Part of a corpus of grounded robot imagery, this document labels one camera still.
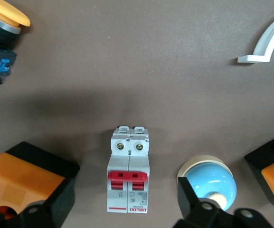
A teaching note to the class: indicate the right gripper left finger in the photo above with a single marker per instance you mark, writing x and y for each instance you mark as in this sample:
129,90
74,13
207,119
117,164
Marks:
39,213

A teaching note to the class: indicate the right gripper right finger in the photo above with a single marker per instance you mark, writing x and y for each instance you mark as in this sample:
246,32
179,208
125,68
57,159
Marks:
198,216

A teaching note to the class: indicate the white circuit breaker red switch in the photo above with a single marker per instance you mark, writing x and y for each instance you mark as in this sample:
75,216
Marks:
127,166

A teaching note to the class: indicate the blue dome buzzer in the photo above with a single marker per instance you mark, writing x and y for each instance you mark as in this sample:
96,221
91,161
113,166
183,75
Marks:
210,175

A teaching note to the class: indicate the right orange button box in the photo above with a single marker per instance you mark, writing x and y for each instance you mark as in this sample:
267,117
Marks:
20,175

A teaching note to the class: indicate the small white curved clamp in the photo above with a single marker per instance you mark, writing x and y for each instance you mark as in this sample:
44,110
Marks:
253,59

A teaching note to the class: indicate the orange mushroom push button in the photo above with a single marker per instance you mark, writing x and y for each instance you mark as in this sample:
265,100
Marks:
3,14

